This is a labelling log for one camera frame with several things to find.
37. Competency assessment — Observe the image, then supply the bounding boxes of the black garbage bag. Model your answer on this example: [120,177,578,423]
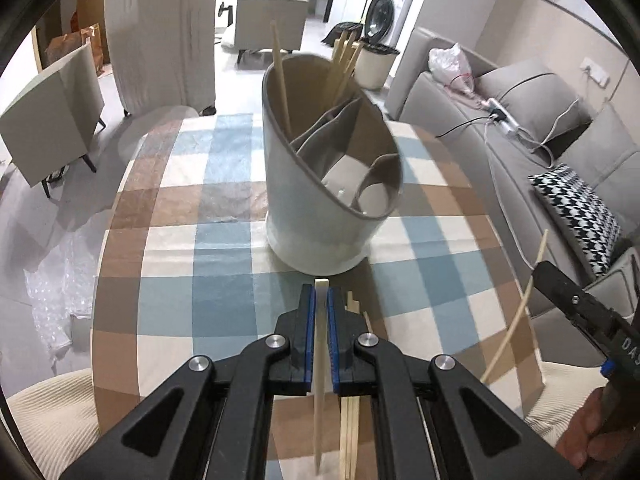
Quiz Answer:
[320,22,361,47]

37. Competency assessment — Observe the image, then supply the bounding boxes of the beige bedside cabinet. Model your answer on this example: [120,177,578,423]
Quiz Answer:
[0,42,106,196]
[235,0,310,63]

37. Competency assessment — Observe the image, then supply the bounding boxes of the white wall socket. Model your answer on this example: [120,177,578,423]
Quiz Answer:
[580,59,611,86]

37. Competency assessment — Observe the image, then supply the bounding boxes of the houndstooth pillow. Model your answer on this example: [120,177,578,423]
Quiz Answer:
[528,163,623,278]

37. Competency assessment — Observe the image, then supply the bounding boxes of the white charger cable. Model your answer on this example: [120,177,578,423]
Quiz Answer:
[530,97,583,171]

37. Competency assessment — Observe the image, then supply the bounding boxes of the long white cable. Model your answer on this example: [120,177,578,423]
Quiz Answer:
[484,120,538,273]

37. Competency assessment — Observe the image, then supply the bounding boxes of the wooden chopstick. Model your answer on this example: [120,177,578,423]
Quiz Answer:
[342,40,365,93]
[481,230,550,383]
[324,31,351,108]
[270,21,293,138]
[313,278,331,476]
[332,29,361,106]

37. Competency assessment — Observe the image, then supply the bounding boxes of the white power strip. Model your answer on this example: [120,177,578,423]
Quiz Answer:
[487,97,521,136]

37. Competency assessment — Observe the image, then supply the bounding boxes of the cream suitcase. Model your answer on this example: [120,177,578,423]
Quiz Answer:
[103,0,219,116]

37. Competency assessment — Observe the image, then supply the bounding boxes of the cream ribbed stool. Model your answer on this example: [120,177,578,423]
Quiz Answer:
[525,360,608,441]
[6,370,108,480]

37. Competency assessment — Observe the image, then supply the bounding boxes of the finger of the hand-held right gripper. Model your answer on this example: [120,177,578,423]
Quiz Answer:
[532,261,622,342]

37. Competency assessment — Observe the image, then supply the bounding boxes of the brown paper bags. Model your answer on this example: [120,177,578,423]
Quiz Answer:
[45,22,108,78]

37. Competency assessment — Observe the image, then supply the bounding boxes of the grey sofa cushion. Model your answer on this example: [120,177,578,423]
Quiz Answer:
[477,57,593,151]
[565,102,640,201]

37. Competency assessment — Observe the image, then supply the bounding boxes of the bubble wrap sheet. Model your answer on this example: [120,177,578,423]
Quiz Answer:
[22,232,108,361]

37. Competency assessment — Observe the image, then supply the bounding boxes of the white washing machine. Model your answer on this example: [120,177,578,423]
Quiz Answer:
[362,0,420,48]

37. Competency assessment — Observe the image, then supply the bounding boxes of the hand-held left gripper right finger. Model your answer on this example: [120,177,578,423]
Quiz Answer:
[326,287,583,480]

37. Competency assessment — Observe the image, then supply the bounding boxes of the checked tablecloth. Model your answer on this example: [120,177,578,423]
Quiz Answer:
[90,112,546,480]

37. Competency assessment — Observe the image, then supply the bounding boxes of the white plastic bag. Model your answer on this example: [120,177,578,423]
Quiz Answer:
[428,42,476,96]

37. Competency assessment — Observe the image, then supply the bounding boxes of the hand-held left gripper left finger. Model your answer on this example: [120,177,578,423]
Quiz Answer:
[60,282,317,480]

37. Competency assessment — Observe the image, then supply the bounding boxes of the bunch of wooden chopsticks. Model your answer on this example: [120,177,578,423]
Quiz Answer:
[339,289,375,480]

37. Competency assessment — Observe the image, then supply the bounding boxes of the person's right hand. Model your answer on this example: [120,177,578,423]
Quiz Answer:
[555,386,640,469]

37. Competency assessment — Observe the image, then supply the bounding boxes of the grey sofa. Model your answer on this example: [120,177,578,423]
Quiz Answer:
[385,27,640,321]

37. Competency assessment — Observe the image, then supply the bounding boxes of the white utensil holder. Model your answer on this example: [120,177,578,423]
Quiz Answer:
[261,52,405,277]

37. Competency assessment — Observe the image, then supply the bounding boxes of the cream trash bin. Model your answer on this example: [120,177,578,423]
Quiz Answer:
[354,37,401,91]

